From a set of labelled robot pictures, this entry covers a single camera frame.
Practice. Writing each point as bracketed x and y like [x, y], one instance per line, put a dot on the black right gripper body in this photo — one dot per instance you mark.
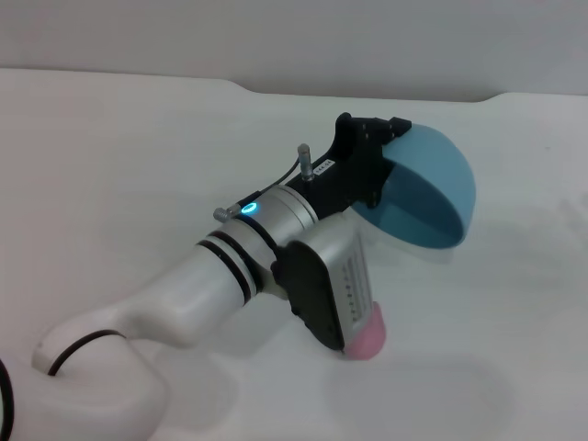
[353, 170]

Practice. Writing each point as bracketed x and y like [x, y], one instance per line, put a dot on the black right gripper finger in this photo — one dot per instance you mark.
[397, 128]

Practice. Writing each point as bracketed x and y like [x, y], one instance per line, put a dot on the blue bowl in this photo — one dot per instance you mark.
[436, 156]

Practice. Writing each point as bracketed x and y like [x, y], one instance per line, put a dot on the pink toy peach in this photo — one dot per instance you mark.
[367, 340]

